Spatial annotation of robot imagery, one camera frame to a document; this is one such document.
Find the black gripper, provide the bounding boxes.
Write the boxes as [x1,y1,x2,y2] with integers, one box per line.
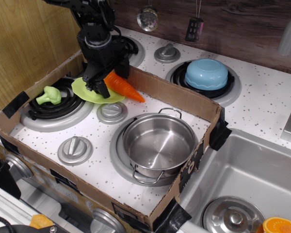
[77,33,130,99]

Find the orange toy carrot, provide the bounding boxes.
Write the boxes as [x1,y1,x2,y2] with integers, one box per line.
[104,72,145,102]

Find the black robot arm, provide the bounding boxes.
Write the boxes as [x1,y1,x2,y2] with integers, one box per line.
[47,0,129,99]

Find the light green plastic plate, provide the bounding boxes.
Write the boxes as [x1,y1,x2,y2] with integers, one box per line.
[71,77,125,104]

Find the silver knob middle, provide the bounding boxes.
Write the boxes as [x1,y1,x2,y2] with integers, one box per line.
[97,102,128,125]

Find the back left black burner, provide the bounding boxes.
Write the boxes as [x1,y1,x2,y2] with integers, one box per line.
[118,36,139,59]

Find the black burner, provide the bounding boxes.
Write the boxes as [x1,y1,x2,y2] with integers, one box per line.
[27,78,85,120]
[170,58,235,99]
[118,36,139,59]

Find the front left black burner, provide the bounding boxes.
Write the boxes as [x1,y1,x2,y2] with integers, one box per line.
[27,78,85,120]

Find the silver knob upper centre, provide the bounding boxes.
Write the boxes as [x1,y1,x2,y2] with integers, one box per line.
[154,43,180,64]

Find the green toy broccoli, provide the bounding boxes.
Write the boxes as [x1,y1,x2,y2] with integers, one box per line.
[36,86,62,105]

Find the back right black burner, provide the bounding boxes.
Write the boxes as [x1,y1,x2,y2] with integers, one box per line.
[170,58,235,99]

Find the hanging silver slotted ladle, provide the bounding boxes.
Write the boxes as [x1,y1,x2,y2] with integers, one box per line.
[137,0,160,32]

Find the stainless steel pot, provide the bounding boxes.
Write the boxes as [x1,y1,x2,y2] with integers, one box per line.
[122,108,198,185]

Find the light blue plastic bowl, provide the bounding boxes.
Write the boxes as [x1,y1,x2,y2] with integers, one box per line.
[185,58,228,91]

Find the hanging silver spatula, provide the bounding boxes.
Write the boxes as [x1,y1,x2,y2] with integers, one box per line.
[185,0,204,42]

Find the brown cardboard fence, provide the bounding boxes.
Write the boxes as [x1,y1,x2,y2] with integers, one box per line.
[0,52,221,231]

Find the silver oven dial left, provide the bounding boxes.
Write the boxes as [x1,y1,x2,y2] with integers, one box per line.
[5,154,33,182]

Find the silver oven dial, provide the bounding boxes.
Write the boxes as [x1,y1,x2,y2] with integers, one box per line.
[90,208,126,233]
[5,154,33,182]

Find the silver oven dial right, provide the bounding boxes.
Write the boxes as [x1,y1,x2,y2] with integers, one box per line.
[90,208,126,233]

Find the orange toy piece bottom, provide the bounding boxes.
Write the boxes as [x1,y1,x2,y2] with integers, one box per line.
[29,214,54,229]

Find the silver sink basin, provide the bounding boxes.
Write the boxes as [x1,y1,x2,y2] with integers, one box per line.
[180,129,291,233]

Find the silver faucet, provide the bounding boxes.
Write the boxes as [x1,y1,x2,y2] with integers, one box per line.
[277,19,291,56]

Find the silver pot lid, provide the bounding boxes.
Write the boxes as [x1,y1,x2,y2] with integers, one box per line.
[201,196,265,233]

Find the orange slice toy can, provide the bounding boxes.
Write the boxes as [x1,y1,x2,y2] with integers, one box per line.
[256,216,291,233]

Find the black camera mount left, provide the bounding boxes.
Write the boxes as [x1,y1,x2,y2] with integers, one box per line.
[0,159,21,200]

